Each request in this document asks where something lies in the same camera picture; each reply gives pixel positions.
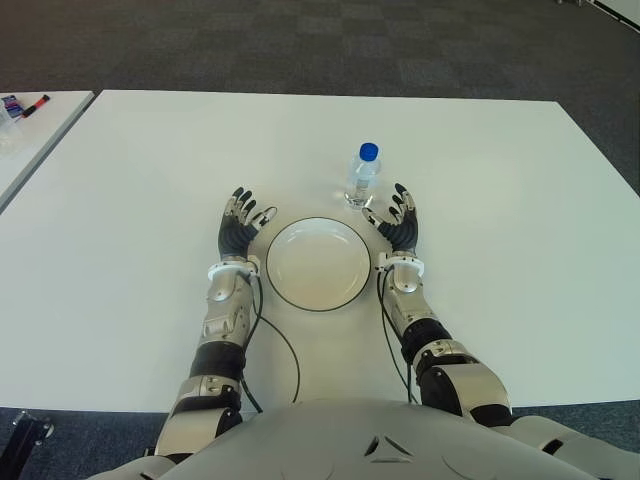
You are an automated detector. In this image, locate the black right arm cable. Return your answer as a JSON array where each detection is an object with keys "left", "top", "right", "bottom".
[{"left": 377, "top": 267, "right": 421, "bottom": 405}]

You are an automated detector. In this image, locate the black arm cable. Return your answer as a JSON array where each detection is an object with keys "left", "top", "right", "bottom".
[
  {"left": 377, "top": 267, "right": 421, "bottom": 405},
  {"left": 239, "top": 269, "right": 302, "bottom": 415}
]

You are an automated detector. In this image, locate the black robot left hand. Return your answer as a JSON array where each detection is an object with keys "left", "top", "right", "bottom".
[{"left": 216, "top": 187, "right": 278, "bottom": 264}]

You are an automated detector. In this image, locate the clear plastic bag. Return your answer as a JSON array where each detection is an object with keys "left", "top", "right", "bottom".
[{"left": 0, "top": 112, "right": 24, "bottom": 157}]

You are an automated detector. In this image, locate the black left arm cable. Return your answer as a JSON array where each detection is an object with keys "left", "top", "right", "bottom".
[{"left": 239, "top": 269, "right": 302, "bottom": 415}]

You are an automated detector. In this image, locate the red marker pen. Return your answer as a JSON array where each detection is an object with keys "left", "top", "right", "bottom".
[{"left": 19, "top": 93, "right": 51, "bottom": 121}]

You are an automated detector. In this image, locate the white plate with black rim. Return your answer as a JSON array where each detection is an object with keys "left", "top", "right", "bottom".
[{"left": 265, "top": 216, "right": 373, "bottom": 314}]

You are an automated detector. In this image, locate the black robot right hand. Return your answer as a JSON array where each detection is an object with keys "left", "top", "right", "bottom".
[{"left": 361, "top": 182, "right": 421, "bottom": 255}]

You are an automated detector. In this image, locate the blue packet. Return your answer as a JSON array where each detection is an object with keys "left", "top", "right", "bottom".
[{"left": 0, "top": 94, "right": 25, "bottom": 121}]

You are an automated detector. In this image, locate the white side table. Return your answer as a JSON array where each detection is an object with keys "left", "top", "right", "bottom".
[{"left": 0, "top": 90, "right": 96, "bottom": 214}]

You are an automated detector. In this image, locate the black wheeled stand base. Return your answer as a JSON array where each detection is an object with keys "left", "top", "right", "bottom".
[{"left": 12, "top": 409, "right": 56, "bottom": 464}]

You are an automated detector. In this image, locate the grey robot torso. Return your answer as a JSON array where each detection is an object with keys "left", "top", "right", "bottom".
[{"left": 119, "top": 397, "right": 556, "bottom": 480}]

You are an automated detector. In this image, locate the clear water bottle blue cap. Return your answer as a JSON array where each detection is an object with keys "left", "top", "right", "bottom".
[{"left": 343, "top": 141, "right": 382, "bottom": 210}]

